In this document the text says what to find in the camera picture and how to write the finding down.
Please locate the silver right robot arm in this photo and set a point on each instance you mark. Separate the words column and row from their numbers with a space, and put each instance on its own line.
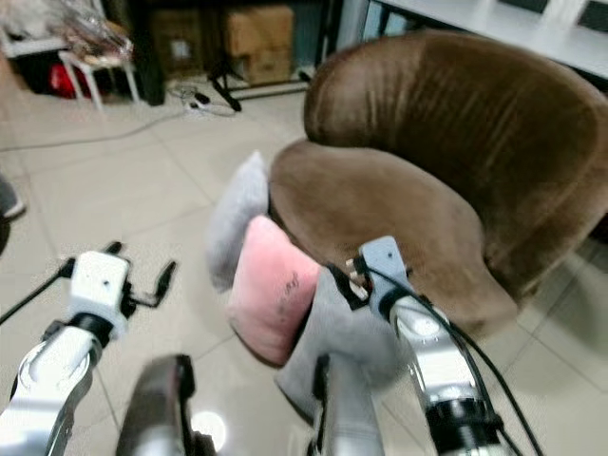
column 437, row 366

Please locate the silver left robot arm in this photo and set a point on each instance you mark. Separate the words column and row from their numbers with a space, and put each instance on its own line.
column 47, row 380

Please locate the large grey floor cushion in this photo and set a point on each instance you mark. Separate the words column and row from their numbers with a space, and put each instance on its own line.
column 342, row 328

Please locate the pink pillow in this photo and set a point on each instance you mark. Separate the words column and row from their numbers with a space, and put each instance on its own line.
column 271, row 285

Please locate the light grey upright pillow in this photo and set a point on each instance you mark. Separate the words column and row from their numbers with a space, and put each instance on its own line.
column 237, row 214

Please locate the brown velvet sofa chair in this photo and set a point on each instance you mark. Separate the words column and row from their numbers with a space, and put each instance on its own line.
column 437, row 142

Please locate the grey shoe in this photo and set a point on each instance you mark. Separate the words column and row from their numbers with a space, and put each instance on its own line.
column 11, row 199

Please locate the grey right robot leg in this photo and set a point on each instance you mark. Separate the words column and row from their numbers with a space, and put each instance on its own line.
column 347, row 408

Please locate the grey robot leg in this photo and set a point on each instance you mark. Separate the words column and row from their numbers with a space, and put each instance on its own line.
column 157, row 408
column 347, row 408

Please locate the grey left robot leg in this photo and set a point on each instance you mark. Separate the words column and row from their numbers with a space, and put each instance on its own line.
column 157, row 408

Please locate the white power strip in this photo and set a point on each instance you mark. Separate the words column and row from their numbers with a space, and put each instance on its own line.
column 201, row 104

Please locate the red object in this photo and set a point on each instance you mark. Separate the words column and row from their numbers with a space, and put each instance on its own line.
column 65, row 81

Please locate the white stool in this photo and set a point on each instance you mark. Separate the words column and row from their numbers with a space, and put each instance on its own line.
column 97, row 71

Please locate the black stand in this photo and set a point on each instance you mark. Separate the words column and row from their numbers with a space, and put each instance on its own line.
column 226, row 84

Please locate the dark cardboard box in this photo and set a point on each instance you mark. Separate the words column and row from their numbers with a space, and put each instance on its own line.
column 179, row 43

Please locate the clear plastic bag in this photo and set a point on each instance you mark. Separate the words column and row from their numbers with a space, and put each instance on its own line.
column 90, row 27

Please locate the light cardboard box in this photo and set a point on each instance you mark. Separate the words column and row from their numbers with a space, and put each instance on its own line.
column 259, row 43

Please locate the white table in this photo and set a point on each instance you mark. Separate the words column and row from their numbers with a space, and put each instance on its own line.
column 494, row 24

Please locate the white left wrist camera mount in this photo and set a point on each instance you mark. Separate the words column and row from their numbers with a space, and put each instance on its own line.
column 100, row 280

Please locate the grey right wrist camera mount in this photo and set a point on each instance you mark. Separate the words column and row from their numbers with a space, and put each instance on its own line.
column 385, row 258

